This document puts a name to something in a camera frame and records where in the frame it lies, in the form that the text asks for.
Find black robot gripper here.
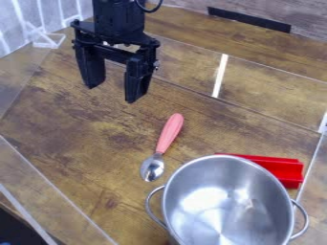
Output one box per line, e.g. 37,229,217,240
71,0,161,103

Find pink handled metal spoon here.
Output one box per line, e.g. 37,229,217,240
139,113,184,182

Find black strip on table edge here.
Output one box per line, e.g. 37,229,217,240
207,7,291,33

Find stainless steel pot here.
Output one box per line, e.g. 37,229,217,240
144,155,309,245

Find red plastic block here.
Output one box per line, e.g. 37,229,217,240
216,152,304,191

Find clear acrylic corner bracket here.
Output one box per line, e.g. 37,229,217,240
25,22,67,49

